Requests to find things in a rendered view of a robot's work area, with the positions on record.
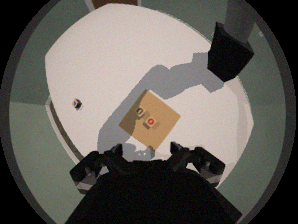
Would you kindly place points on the tan square mat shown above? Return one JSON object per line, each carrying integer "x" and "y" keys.
{"x": 165, "y": 116}

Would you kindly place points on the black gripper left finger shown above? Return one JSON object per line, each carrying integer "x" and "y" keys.
{"x": 85, "y": 172}

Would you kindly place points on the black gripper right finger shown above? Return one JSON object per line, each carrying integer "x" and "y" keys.
{"x": 210, "y": 167}

